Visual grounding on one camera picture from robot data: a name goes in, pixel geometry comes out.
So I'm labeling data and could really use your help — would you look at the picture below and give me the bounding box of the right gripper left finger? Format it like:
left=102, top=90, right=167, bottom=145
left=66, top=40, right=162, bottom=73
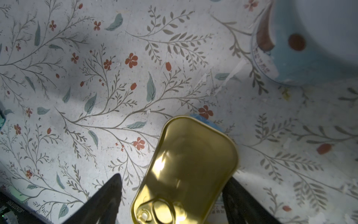
left=64, top=173, right=122, bottom=224

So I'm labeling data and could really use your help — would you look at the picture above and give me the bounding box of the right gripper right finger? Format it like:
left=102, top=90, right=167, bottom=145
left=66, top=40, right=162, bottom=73
left=222, top=177, right=280, bottom=224

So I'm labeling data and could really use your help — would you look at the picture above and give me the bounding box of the yellow oval sardine tin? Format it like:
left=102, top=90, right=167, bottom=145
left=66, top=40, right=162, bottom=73
left=131, top=116, right=239, bottom=224

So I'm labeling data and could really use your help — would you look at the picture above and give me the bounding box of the light blue pull-tab can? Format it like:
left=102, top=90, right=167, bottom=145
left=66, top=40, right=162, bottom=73
left=251, top=1, right=358, bottom=86

